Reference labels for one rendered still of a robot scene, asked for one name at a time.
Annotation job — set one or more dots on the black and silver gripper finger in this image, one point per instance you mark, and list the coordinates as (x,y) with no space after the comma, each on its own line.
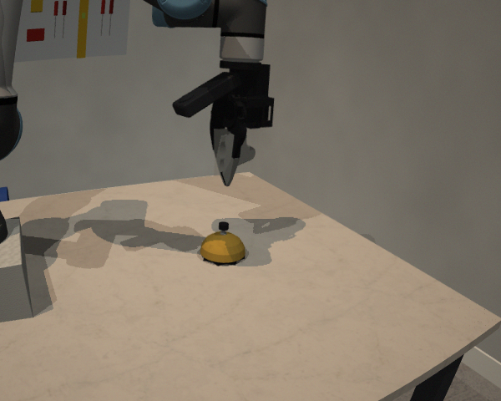
(218,144)
(237,150)

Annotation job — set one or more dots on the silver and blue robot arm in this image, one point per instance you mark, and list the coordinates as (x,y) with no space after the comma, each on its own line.
(234,17)

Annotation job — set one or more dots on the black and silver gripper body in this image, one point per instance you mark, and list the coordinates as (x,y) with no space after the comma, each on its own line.
(250,99)

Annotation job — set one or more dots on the brass bell dome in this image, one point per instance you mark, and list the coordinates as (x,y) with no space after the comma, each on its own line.
(222,247)

